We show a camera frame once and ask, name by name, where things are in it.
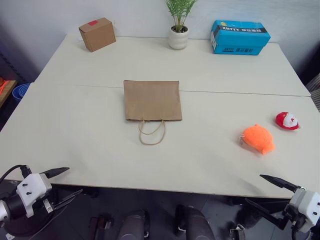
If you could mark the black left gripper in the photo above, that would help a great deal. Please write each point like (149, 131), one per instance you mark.
(41, 206)

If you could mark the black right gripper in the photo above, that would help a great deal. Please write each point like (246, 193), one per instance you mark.
(289, 218)

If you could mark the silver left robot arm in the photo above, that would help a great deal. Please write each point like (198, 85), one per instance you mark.
(15, 207)

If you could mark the brown paper bag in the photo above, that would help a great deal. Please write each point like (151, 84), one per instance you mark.
(152, 100)

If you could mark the dark brown block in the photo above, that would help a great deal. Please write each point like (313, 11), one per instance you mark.
(100, 228)

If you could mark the orange plush toy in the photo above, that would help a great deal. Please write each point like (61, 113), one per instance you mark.
(257, 138)

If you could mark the red white plush toy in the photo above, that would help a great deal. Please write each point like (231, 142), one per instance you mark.
(287, 121)

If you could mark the dark grey rounded shape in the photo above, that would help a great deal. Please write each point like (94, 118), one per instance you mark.
(132, 226)
(195, 223)

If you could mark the blue plastic basin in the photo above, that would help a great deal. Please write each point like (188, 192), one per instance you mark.
(21, 91)

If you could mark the wooden shelf board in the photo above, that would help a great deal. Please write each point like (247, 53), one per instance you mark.
(8, 96)

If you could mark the orange item on shelf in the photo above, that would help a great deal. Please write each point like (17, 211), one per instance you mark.
(3, 86)

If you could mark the brown cardboard box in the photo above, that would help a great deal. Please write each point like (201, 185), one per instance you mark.
(98, 35)

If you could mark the blue shoe box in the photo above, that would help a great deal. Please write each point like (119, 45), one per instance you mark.
(237, 36)

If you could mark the green plant in white pot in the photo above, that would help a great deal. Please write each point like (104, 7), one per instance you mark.
(178, 38)

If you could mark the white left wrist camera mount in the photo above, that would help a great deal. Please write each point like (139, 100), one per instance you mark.
(32, 185)

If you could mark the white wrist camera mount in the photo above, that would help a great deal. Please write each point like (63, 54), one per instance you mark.
(32, 185)
(307, 205)

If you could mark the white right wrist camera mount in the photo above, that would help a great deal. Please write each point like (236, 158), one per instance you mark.
(307, 205)

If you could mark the silver metal bracket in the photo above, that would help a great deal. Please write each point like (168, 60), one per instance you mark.
(237, 232)

